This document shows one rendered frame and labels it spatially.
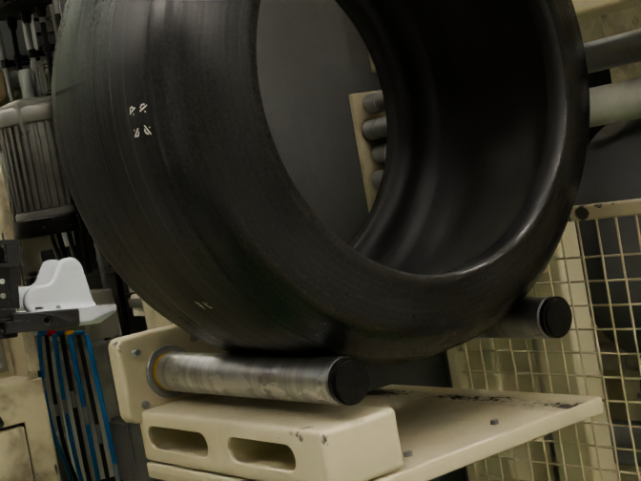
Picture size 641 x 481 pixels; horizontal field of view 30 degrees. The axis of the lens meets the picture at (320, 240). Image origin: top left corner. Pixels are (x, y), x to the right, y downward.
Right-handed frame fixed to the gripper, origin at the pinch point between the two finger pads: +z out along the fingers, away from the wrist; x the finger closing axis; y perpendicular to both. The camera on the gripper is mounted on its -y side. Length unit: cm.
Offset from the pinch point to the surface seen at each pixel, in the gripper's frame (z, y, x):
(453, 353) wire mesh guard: 66, -11, 28
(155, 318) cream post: 24.2, -2.0, 35.4
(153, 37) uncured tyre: 2.9, 23.6, -7.8
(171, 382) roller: 17.2, -8.6, 19.9
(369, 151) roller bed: 62, 19, 38
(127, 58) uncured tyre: 1.9, 22.3, -4.7
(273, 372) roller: 17.1, -6.9, -0.9
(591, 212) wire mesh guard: 64, 7, -1
